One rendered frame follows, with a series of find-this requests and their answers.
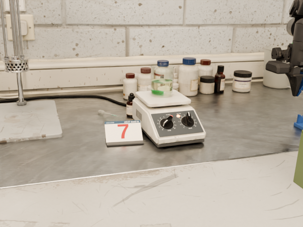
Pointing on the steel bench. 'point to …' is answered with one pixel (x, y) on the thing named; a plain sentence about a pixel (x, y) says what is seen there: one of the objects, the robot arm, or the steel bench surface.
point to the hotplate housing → (140, 110)
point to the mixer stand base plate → (29, 121)
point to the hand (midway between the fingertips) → (296, 84)
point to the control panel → (181, 129)
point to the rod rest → (299, 122)
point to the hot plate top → (149, 101)
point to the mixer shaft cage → (15, 60)
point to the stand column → (20, 90)
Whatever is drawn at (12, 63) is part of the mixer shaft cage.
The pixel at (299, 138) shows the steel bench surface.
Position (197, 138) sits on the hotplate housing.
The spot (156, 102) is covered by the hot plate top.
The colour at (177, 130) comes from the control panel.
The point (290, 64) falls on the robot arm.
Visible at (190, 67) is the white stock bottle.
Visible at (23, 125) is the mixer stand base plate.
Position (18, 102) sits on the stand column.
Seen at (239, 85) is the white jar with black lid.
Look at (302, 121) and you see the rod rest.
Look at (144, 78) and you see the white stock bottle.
